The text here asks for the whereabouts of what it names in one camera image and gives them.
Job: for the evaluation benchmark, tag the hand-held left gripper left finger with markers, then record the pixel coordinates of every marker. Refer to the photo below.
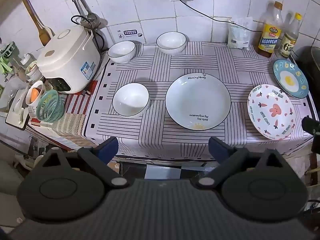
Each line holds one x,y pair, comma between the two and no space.
110,150

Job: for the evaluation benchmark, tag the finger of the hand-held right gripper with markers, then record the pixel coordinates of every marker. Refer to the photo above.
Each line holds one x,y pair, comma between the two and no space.
311,125

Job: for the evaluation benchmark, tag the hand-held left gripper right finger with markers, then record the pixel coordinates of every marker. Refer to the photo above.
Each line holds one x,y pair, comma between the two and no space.
218,150

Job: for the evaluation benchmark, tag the pink rabbit print plate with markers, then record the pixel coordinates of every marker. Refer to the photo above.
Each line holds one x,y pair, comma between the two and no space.
271,112

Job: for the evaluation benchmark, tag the blue fried egg print plate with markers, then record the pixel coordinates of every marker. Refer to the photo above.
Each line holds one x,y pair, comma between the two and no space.
290,80

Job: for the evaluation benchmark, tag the white ribbed bowl black rim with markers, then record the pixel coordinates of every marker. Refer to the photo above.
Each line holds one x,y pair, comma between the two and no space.
130,100
171,41
121,50

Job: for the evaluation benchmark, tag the large white plate black rim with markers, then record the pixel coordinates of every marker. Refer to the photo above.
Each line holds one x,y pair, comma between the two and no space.
197,100

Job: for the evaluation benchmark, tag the red striped cloth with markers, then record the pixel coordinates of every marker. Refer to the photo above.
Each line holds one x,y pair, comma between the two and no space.
72,105

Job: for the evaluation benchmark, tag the black kitchen appliance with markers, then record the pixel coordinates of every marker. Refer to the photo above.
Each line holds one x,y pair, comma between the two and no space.
312,65

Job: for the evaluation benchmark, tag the green plastic strainer basket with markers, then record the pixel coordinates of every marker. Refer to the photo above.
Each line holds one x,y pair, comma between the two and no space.
50,106

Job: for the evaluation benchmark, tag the clear vinegar bottle yellow cap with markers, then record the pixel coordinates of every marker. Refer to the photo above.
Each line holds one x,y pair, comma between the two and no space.
287,45

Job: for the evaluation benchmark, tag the white mug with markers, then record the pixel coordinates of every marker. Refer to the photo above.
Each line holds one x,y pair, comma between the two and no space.
32,110

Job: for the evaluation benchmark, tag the orange round food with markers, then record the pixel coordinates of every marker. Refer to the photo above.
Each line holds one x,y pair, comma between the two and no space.
34,95

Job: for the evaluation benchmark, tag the cooking oil bottle yellow label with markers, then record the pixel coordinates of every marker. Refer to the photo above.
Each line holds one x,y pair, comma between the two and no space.
270,37

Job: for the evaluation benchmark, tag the white striped tablecloth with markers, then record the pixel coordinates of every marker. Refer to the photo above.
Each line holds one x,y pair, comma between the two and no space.
160,62

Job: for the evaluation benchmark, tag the white tray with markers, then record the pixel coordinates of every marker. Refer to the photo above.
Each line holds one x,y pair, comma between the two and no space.
15,115

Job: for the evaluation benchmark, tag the white rice cooker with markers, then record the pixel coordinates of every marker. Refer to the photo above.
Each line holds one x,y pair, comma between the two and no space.
67,55

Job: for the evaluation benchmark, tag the small printed bowl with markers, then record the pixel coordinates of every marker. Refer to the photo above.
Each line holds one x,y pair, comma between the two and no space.
32,72

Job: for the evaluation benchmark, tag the white powder bag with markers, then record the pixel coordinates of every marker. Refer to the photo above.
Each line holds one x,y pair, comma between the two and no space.
238,37

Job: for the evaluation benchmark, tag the metal ladle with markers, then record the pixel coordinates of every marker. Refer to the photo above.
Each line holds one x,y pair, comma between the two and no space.
92,20

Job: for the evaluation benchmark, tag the wooden spatula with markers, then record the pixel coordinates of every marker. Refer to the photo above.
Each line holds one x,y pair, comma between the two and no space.
43,33

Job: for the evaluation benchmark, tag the green plastic rack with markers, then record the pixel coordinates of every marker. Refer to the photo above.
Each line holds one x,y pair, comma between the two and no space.
8,50

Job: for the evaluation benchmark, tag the wall sticker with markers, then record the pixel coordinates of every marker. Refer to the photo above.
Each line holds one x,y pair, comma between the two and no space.
130,33

